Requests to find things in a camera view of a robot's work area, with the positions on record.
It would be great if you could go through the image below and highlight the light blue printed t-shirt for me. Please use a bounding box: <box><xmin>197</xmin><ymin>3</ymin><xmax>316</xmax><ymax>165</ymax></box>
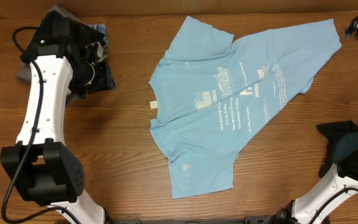
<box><xmin>149</xmin><ymin>17</ymin><xmax>341</xmax><ymax>198</ymax></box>

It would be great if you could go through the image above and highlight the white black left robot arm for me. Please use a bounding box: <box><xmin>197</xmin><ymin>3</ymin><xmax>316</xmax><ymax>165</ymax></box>
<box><xmin>0</xmin><ymin>10</ymin><xmax>115</xmax><ymax>224</ymax></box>

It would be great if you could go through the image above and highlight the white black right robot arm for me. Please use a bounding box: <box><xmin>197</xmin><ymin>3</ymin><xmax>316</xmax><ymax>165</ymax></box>
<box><xmin>254</xmin><ymin>121</ymin><xmax>358</xmax><ymax>224</ymax></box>

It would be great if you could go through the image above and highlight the folded black t-shirt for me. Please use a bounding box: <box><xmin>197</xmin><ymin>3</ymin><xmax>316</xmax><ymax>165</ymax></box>
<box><xmin>37</xmin><ymin>10</ymin><xmax>106</xmax><ymax>50</ymax></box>

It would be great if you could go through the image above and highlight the folded blue denim garment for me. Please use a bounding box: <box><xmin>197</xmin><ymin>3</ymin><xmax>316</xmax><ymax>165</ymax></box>
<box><xmin>88</xmin><ymin>24</ymin><xmax>108</xmax><ymax>41</ymax></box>

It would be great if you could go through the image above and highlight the folded grey garment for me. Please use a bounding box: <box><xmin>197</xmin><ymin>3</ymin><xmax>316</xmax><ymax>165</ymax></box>
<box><xmin>16</xmin><ymin>4</ymin><xmax>83</xmax><ymax>106</ymax></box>

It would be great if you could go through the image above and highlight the crumpled black garment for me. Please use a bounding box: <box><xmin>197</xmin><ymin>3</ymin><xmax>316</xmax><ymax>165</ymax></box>
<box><xmin>316</xmin><ymin>120</ymin><xmax>358</xmax><ymax>178</ymax></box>

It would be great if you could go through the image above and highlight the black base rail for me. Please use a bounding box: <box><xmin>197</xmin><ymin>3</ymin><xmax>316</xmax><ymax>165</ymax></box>
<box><xmin>104</xmin><ymin>215</ymin><xmax>278</xmax><ymax>224</ymax></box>

